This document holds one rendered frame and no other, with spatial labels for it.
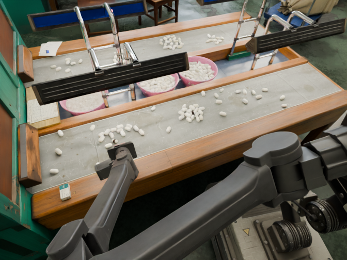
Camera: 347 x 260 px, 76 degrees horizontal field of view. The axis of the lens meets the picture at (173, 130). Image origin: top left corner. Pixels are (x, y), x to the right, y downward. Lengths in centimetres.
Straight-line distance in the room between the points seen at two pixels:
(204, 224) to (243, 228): 94
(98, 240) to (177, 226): 16
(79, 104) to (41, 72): 40
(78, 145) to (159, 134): 40
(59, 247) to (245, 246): 100
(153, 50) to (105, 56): 34
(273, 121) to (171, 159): 61
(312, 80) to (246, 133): 72
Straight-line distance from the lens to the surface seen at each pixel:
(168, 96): 130
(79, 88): 94
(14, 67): 154
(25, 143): 113
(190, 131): 117
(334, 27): 159
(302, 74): 178
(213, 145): 111
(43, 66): 173
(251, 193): 38
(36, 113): 135
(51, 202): 105
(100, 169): 78
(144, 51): 171
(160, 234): 35
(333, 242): 207
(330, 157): 43
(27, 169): 105
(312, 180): 44
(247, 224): 130
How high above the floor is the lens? 166
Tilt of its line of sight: 52 degrees down
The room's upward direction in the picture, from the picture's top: 4 degrees clockwise
